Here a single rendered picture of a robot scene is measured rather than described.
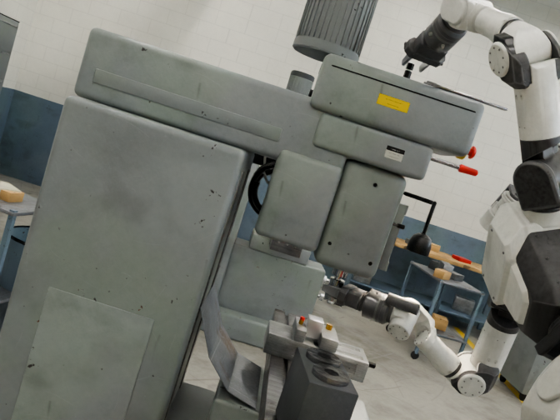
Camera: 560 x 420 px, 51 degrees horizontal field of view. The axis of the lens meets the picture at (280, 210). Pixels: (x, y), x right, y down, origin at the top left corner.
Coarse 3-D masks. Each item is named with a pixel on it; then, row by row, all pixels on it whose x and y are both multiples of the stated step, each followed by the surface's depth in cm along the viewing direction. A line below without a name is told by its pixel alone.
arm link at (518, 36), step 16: (480, 16) 139; (496, 16) 134; (512, 16) 132; (480, 32) 140; (496, 32) 133; (512, 32) 128; (528, 32) 127; (512, 48) 126; (528, 48) 126; (544, 48) 127
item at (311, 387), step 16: (304, 352) 148; (320, 352) 148; (304, 368) 138; (320, 368) 137; (336, 368) 140; (288, 384) 148; (304, 384) 134; (320, 384) 131; (336, 384) 133; (352, 384) 138; (288, 400) 143; (304, 400) 131; (320, 400) 131; (336, 400) 132; (352, 400) 132; (288, 416) 139; (304, 416) 131; (320, 416) 132; (336, 416) 132
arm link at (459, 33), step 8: (472, 0) 147; (480, 0) 148; (440, 16) 153; (440, 24) 153; (448, 24) 152; (440, 32) 153; (448, 32) 152; (456, 32) 153; (464, 32) 154; (448, 40) 154; (456, 40) 154
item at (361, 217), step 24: (360, 168) 167; (336, 192) 170; (360, 192) 168; (384, 192) 168; (336, 216) 169; (360, 216) 169; (384, 216) 169; (336, 240) 170; (360, 240) 169; (384, 240) 170; (336, 264) 171; (360, 264) 170
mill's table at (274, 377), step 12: (276, 312) 244; (288, 324) 233; (324, 324) 250; (276, 360) 190; (288, 360) 194; (264, 372) 195; (276, 372) 180; (264, 384) 180; (276, 384) 171; (264, 396) 168; (276, 396) 163; (264, 408) 156
